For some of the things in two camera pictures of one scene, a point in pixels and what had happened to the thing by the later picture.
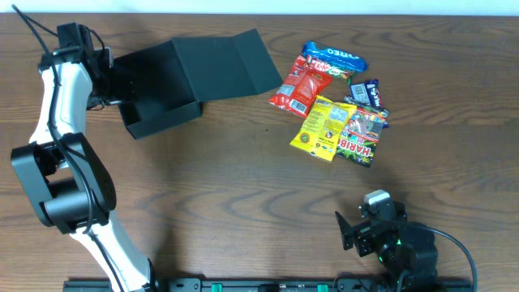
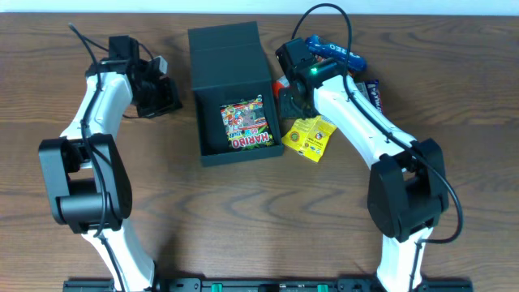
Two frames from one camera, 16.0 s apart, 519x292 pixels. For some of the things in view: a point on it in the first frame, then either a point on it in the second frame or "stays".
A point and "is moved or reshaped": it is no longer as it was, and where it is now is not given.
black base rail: x=280 y=285 stays
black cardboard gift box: x=165 y=84 is moved or reshaped
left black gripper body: x=112 y=83 -> x=160 y=102
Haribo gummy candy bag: x=358 y=141 is moved or reshaped
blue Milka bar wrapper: x=367 y=93 stays
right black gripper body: x=362 y=234 -> x=290 y=105
